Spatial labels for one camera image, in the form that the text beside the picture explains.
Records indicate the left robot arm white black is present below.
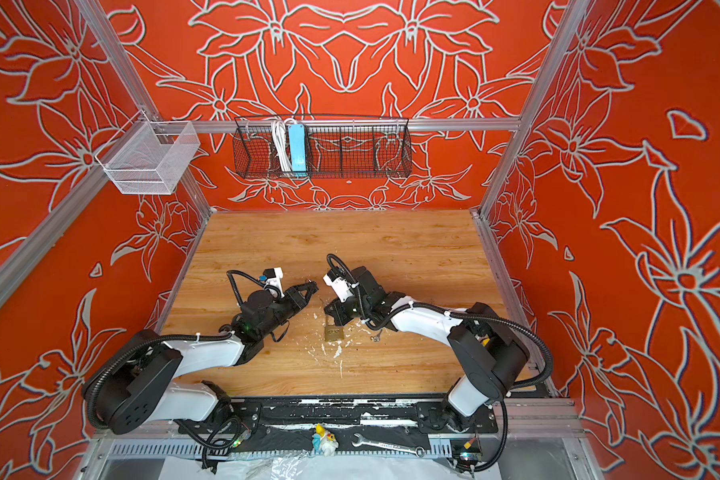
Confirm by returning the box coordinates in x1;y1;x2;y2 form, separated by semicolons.
82;268;319;435

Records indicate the small toy figure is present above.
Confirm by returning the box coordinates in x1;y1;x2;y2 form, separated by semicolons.
312;424;339;456

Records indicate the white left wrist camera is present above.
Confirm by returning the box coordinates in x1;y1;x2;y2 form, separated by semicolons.
259;267;284;298

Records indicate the brass padlock with steel shackle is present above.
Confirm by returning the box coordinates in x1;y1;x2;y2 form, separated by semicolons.
324;322;345;343

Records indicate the clear plastic bin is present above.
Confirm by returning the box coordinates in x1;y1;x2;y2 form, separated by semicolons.
98;121;200;195

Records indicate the black wire basket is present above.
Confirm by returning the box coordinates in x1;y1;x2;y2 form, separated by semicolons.
232;115;413;180

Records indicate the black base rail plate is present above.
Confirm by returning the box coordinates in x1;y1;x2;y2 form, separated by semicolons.
176;394;499;436

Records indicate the silver wrench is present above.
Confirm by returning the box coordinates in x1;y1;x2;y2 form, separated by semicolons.
352;433;426;458

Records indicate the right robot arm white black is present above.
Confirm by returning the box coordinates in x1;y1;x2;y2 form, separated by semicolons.
324;253;554;418

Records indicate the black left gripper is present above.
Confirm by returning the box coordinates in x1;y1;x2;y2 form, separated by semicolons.
259;281;315;341

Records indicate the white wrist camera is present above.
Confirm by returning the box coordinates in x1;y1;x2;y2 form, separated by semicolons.
323;271;355;303
259;267;284;298

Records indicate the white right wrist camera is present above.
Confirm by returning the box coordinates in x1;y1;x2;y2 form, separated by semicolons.
323;271;355;303

